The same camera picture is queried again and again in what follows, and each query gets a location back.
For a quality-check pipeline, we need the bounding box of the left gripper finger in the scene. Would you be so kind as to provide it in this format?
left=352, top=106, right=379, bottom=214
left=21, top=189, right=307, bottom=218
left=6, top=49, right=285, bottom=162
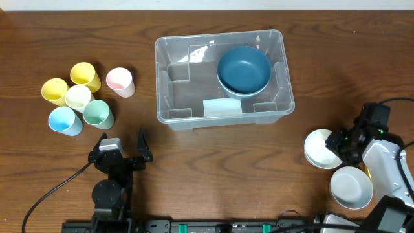
left=137, top=128, right=153, bottom=162
left=88, top=133, right=107, bottom=163

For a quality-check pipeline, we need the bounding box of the white small bowl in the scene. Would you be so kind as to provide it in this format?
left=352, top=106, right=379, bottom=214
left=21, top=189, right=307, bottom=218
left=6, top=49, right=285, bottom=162
left=304, top=129, right=342, bottom=170

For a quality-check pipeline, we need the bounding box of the beige bowl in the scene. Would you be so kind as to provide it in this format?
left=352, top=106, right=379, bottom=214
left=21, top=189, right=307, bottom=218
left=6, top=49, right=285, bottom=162
left=219, top=82, right=269, bottom=100

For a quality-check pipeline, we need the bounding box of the blue bowl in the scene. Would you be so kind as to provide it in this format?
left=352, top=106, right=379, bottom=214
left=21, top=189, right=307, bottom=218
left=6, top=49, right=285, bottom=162
left=217, top=46, right=272, bottom=93
left=222, top=86, right=265, bottom=101

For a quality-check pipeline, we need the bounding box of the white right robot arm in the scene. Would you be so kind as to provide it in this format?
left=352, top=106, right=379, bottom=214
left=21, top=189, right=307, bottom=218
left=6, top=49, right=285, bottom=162
left=306, top=102, right=413, bottom=232

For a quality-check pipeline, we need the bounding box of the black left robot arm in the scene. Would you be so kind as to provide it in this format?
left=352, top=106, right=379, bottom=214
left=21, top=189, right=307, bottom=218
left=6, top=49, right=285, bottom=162
left=88, top=129, right=153, bottom=220

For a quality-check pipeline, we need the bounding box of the yellow bowl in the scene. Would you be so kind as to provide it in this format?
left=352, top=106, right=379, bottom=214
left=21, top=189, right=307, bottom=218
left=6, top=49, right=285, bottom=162
left=364, top=166, right=372, bottom=180

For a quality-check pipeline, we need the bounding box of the green cup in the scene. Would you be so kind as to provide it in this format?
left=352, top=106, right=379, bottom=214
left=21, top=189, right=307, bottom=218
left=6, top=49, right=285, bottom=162
left=83, top=100, right=114, bottom=129

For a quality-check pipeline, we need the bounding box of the light grey small bowl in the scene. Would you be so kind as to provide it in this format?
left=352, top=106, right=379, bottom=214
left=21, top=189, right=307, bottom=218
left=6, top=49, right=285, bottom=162
left=329, top=166, right=373, bottom=210

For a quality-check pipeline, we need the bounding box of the light blue cup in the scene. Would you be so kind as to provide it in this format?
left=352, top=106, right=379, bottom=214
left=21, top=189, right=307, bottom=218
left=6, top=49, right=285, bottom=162
left=48, top=106, right=83, bottom=136

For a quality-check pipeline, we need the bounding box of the cream cup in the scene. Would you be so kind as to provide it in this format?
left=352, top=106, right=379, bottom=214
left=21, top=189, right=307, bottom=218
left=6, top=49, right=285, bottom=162
left=65, top=85, right=95, bottom=113

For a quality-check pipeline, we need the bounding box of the clear plastic storage bin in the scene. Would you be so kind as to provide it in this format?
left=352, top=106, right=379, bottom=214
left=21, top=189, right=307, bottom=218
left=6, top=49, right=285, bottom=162
left=155, top=29, right=295, bottom=131

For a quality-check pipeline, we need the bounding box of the pink cup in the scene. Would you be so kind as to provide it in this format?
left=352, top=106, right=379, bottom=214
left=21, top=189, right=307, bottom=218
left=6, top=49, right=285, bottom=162
left=105, top=67, right=135, bottom=98

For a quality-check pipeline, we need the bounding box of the yellow cup left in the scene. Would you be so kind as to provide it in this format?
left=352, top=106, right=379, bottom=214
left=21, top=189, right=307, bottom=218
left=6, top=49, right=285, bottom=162
left=41, top=78, right=69, bottom=106

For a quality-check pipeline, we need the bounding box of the yellow cup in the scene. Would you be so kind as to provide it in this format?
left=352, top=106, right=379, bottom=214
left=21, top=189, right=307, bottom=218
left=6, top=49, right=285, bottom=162
left=41, top=78, right=69, bottom=106
left=70, top=62, right=101, bottom=93

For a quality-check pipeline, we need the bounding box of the yellow cup rear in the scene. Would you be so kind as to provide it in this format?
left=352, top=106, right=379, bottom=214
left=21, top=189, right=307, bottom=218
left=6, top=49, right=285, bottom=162
left=70, top=62, right=101, bottom=93

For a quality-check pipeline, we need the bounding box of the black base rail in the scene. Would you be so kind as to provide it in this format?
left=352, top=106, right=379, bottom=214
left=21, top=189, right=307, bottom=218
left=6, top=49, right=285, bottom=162
left=61, top=219, right=386, bottom=233

